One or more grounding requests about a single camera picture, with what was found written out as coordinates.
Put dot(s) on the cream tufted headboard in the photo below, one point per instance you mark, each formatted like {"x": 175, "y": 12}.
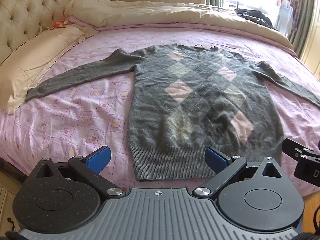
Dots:
{"x": 27, "y": 7}

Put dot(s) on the grey argyle sweater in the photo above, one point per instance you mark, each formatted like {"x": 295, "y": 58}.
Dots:
{"x": 190, "y": 105}

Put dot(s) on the small orange item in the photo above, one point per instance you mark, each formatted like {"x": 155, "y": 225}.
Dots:
{"x": 60, "y": 24}

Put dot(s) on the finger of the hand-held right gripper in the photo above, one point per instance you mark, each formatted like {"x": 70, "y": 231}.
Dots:
{"x": 290, "y": 147}
{"x": 306, "y": 168}

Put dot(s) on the hanging laundry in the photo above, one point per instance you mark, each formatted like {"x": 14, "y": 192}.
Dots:
{"x": 287, "y": 15}

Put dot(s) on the pink patterned bed sheet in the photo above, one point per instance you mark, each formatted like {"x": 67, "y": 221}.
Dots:
{"x": 75, "y": 120}

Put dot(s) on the beige duvet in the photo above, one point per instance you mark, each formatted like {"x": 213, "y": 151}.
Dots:
{"x": 155, "y": 13}

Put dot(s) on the beige pillow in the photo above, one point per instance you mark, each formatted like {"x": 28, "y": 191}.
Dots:
{"x": 32, "y": 62}

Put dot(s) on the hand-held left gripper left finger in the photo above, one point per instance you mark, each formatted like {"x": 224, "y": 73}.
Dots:
{"x": 99, "y": 157}

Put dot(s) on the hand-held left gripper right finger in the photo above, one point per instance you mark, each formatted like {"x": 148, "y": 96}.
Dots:
{"x": 215, "y": 158}

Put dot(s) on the cream bedside cabinet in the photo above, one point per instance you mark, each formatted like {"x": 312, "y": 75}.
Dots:
{"x": 6, "y": 200}

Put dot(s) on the pile of dark clothes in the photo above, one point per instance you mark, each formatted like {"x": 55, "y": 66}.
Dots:
{"x": 255, "y": 16}

